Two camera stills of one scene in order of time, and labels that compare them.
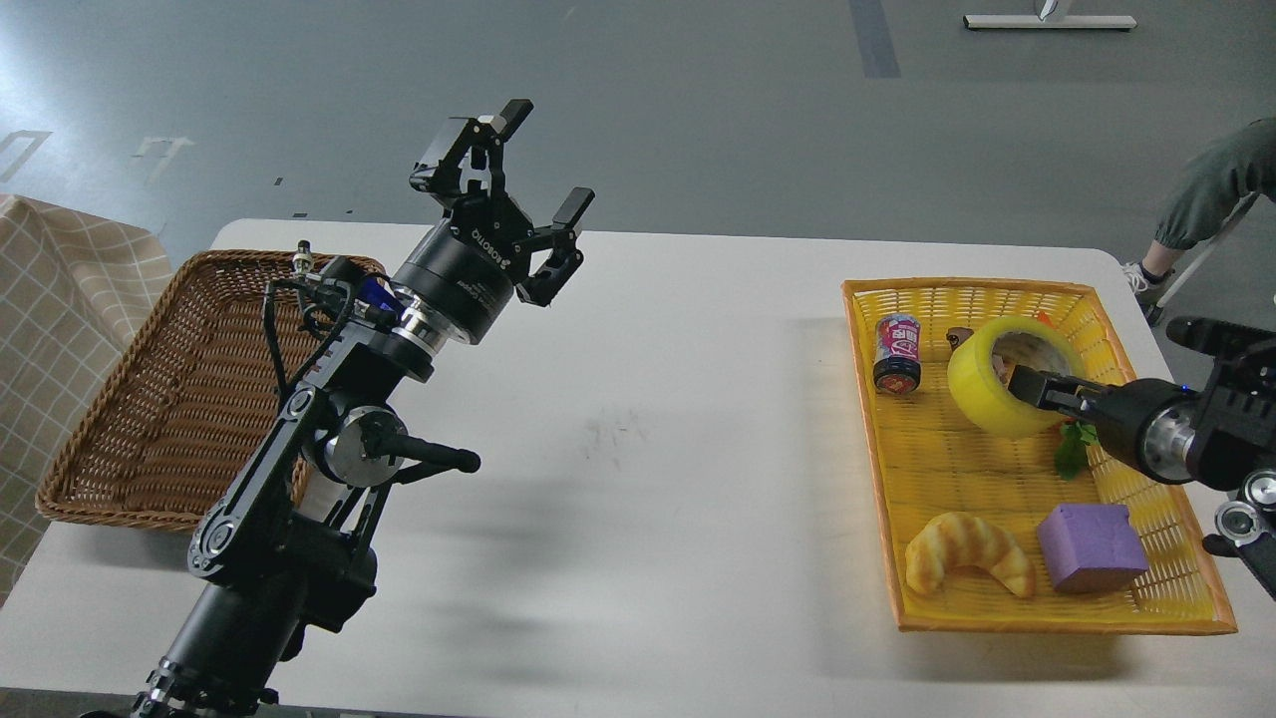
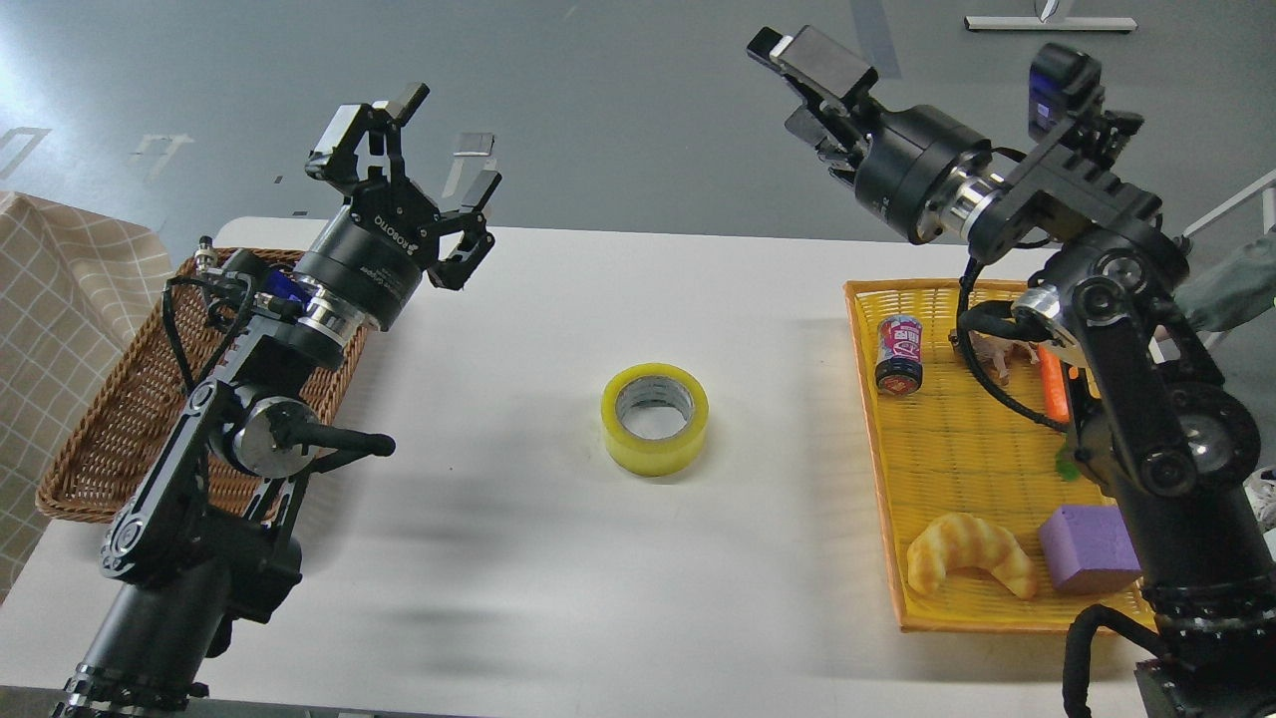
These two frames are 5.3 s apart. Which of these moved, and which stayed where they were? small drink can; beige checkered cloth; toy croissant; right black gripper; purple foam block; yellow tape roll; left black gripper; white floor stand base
Moved: left black gripper; yellow tape roll; right black gripper
Stayed: purple foam block; small drink can; toy croissant; white floor stand base; beige checkered cloth
